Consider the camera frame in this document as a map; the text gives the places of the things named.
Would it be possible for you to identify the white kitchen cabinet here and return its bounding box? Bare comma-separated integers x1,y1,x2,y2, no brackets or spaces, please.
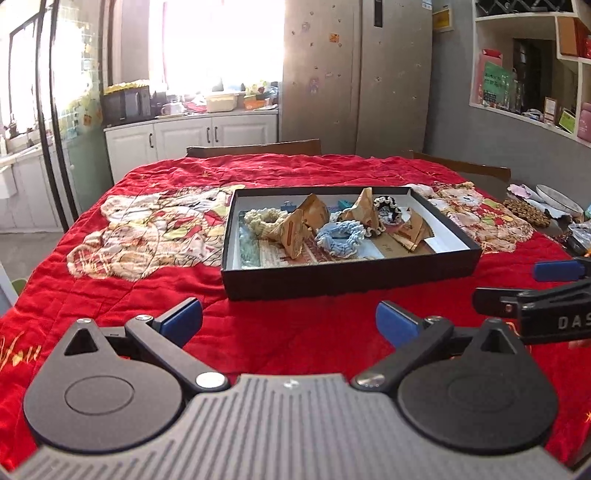
104,109,279,182

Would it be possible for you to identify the white plate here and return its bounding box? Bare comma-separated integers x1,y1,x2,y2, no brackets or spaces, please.
536,184,584,217

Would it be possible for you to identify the stainless steel refrigerator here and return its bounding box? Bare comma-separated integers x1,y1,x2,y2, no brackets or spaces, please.
280,0,433,158

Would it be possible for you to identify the light blue knitted scrunchie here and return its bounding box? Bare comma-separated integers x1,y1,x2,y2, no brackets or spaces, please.
315,221,366,259

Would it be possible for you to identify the brown beaded trivet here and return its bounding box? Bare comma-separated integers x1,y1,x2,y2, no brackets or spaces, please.
503,198,551,229

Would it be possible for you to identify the cream knitted scrunchie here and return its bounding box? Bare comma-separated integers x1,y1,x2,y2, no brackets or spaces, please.
245,208,288,241

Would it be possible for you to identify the colourful printed box liner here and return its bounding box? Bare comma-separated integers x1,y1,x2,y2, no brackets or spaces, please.
238,208,436,269

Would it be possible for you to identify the brown paper pyramid packet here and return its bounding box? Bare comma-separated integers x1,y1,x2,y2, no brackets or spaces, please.
275,209,307,259

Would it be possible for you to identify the black shallow cardboard box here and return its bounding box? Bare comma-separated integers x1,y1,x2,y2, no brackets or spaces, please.
221,186,482,300

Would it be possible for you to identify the blue binder clip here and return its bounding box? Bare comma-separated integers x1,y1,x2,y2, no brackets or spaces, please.
280,201,297,213

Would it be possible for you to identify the black white-trimmed scrunchie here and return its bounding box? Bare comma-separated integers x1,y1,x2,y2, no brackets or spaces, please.
374,196,403,226

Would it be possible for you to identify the black microwave oven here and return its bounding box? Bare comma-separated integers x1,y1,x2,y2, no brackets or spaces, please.
102,86,152,127

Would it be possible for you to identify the white wall shelf unit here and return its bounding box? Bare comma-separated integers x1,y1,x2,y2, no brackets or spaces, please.
470,1,590,147

